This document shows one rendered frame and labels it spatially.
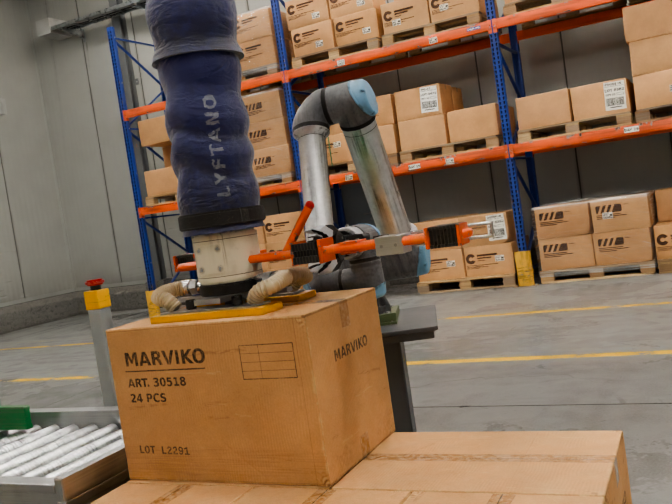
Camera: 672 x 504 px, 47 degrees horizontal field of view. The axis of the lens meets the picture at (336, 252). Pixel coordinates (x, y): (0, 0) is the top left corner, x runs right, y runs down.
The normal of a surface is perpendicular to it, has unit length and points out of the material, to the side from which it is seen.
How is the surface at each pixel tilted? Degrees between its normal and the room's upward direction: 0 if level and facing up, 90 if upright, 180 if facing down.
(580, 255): 90
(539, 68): 90
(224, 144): 69
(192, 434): 90
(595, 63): 90
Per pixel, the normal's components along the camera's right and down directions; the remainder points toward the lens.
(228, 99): 0.68, -0.29
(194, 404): -0.44, 0.11
